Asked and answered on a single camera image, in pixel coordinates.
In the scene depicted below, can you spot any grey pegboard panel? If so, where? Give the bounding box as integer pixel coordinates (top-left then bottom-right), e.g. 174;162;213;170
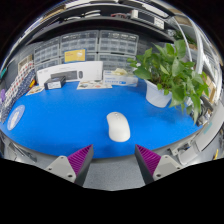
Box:
4;46;36;84

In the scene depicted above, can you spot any large blue desk mat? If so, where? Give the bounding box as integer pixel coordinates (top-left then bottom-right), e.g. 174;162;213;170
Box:
0;78;204;159

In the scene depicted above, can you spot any red blue checked cloth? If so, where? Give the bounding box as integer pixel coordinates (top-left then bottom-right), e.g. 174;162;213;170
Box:
1;61;36;111

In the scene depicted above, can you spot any small black box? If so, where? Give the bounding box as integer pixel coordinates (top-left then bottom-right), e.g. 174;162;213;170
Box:
44;75;67;90

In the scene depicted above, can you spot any white computer mouse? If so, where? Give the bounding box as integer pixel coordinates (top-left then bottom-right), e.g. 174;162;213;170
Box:
106;111;131;143

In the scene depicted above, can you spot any yellow flat box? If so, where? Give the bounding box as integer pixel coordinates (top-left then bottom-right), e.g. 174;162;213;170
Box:
64;49;87;64

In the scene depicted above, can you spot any white metal shelf rack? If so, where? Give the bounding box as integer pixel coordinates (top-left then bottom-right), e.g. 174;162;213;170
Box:
173;16;218;101

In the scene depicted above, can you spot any long white keyboard box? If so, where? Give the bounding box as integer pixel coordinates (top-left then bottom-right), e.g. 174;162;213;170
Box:
36;60;104;86

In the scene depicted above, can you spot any white and blue carton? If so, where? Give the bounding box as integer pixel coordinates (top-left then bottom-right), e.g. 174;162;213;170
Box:
103;69;139;88

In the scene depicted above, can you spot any green plant in white pot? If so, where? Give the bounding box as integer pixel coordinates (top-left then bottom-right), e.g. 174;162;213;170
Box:
127;39;210;124

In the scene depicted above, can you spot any white woven basket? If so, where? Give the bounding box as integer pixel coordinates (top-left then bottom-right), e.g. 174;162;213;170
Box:
18;54;34;72

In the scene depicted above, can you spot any dark wall shelf unit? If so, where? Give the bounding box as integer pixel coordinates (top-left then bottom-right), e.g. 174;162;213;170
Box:
6;0;201;44

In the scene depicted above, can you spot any printed picture card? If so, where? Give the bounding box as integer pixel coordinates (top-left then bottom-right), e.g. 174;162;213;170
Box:
25;85;45;97
77;80;113;90

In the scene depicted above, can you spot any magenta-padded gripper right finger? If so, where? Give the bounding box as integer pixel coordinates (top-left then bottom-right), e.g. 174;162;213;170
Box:
134;144;184;185

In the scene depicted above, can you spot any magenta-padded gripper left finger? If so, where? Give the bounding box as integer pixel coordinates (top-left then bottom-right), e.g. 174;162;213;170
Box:
44;144;95;187

